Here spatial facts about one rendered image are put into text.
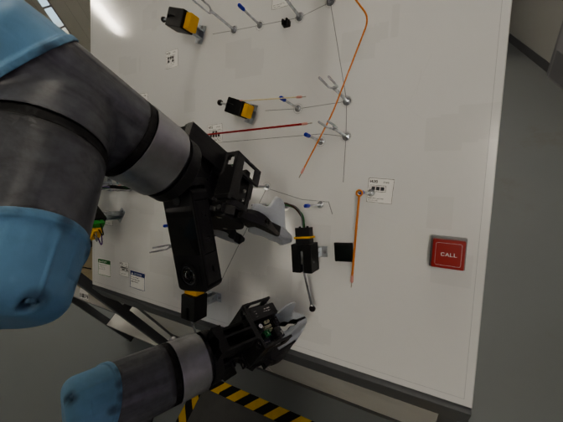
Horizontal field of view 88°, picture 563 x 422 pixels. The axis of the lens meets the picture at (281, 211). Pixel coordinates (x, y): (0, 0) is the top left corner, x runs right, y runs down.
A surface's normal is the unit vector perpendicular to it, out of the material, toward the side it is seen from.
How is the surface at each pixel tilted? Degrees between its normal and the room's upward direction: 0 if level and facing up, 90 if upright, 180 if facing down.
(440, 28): 48
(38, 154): 58
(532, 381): 0
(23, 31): 82
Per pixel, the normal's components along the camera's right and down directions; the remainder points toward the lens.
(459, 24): -0.47, 0.05
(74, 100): 0.79, -0.34
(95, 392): 0.41, -0.70
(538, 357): -0.29, -0.71
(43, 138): 0.64, -0.40
